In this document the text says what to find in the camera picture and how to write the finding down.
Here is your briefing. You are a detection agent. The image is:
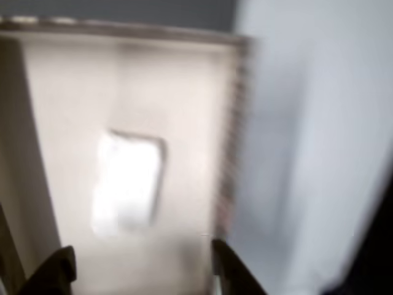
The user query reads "grey desk mat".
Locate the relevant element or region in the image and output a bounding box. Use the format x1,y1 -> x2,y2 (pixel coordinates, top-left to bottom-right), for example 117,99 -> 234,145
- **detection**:
0,0 -> 239,33

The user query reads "bark-print cardboard box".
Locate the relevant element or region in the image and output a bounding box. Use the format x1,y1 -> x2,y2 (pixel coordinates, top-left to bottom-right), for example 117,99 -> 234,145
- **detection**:
0,17 -> 257,295

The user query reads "white block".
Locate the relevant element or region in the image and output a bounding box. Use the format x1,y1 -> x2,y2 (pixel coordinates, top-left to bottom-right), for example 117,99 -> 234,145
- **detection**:
91,128 -> 169,238

